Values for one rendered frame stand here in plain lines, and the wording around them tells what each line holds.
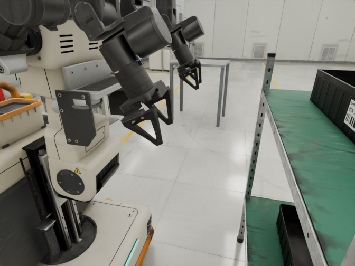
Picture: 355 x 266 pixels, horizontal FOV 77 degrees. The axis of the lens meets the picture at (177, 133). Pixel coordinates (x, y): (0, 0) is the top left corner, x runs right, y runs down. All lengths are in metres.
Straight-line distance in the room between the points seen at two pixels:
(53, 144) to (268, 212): 1.01
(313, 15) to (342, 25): 1.01
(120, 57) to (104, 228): 0.99
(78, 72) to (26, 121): 0.40
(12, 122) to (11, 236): 0.40
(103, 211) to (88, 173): 0.61
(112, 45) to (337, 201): 0.44
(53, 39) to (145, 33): 0.32
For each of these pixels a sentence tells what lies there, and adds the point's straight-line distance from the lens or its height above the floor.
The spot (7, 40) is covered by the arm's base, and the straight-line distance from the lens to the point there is 0.58.
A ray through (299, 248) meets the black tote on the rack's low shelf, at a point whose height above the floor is 0.36.
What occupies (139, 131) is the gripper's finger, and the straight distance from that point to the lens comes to 0.42.
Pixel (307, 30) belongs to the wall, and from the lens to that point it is 9.98.
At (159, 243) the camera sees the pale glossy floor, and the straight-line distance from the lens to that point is 1.53.
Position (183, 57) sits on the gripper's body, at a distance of 0.83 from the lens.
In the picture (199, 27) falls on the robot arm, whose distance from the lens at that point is 0.81.
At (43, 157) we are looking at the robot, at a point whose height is 0.78.
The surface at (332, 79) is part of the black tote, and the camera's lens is 0.82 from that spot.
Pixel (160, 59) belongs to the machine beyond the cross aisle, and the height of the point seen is 0.34.
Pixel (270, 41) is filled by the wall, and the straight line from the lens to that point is 9.78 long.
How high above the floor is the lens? 1.19
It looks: 25 degrees down
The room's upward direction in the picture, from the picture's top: straight up
